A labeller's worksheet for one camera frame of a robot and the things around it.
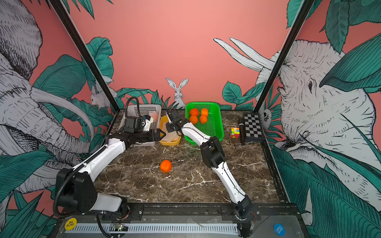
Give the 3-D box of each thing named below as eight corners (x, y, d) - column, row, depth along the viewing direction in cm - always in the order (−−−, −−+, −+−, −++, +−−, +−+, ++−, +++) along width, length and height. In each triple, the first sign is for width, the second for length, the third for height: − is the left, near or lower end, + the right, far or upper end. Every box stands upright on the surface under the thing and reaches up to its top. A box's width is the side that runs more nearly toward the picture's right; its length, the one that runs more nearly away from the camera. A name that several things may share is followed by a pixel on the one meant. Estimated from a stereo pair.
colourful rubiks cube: (230, 138, 106) (232, 134, 102) (230, 131, 111) (232, 126, 106) (237, 139, 106) (239, 135, 101) (237, 132, 110) (239, 127, 106)
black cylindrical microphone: (238, 144, 103) (240, 141, 100) (238, 120, 118) (239, 116, 115) (243, 145, 103) (245, 142, 100) (242, 120, 118) (244, 117, 115)
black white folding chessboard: (245, 140, 104) (246, 138, 102) (243, 114, 121) (244, 112, 118) (262, 143, 103) (264, 140, 101) (258, 116, 120) (259, 114, 117)
